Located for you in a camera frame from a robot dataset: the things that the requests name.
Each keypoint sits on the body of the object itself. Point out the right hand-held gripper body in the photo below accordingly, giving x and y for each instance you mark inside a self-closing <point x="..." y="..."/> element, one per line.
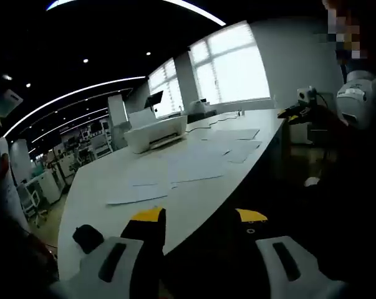
<point x="306" y="96"/>

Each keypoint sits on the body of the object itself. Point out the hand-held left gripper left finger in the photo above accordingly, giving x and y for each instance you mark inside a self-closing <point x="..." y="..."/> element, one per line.
<point x="125" y="264"/>

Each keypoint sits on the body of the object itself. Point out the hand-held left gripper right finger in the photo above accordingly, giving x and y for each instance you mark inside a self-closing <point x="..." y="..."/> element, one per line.
<point x="300" y="280"/>

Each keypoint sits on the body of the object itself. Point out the stack of printing papers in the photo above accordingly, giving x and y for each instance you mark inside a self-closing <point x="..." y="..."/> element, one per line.
<point x="194" y="168"/>

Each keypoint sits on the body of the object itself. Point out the white low cabinet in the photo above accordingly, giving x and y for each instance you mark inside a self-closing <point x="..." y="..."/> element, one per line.
<point x="300" y="134"/>

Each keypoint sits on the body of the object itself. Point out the small black object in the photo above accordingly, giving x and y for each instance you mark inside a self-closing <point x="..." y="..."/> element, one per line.
<point x="86" y="238"/>

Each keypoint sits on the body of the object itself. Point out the white grey chest device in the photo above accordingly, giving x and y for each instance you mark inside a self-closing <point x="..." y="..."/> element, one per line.
<point x="359" y="96"/>

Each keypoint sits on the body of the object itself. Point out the wide bright window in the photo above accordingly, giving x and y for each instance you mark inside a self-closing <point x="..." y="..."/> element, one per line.
<point x="231" y="68"/>

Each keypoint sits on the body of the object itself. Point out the white table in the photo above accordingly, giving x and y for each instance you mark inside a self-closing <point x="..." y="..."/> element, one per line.
<point x="113" y="174"/>

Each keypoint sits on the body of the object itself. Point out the person's dark clothing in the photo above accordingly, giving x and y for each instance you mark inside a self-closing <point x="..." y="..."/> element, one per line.
<point x="362" y="187"/>

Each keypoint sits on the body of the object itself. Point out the grey white desktop machine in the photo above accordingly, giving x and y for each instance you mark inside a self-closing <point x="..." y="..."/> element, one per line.
<point x="198" y="107"/>

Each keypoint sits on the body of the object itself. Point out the white storage cabinet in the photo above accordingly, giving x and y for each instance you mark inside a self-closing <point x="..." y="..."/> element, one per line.
<point x="50" y="187"/>

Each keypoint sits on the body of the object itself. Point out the white office chair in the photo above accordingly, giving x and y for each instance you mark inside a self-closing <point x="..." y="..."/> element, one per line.
<point x="28" y="196"/>

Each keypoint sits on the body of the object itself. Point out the white office equipment cluster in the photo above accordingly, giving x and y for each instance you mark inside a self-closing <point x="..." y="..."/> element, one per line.
<point x="81" y="146"/>

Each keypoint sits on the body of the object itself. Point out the narrow bright window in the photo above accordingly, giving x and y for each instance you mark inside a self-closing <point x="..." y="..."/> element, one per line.
<point x="166" y="90"/>

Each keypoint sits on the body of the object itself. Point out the white printer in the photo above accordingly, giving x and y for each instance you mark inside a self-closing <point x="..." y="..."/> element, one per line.
<point x="156" y="134"/>

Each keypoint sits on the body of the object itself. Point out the black monitor on stand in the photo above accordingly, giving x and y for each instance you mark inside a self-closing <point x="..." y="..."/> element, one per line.
<point x="154" y="99"/>

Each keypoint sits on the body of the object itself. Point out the white standing banner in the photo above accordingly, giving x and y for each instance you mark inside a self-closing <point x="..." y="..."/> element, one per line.
<point x="7" y="187"/>

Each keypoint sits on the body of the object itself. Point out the long ceiling light strip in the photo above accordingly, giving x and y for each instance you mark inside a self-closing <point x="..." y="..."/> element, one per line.
<point x="66" y="95"/>
<point x="187" y="5"/>

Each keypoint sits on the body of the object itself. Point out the hanging ceiling sign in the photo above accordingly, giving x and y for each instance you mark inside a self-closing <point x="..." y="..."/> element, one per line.
<point x="8" y="101"/>

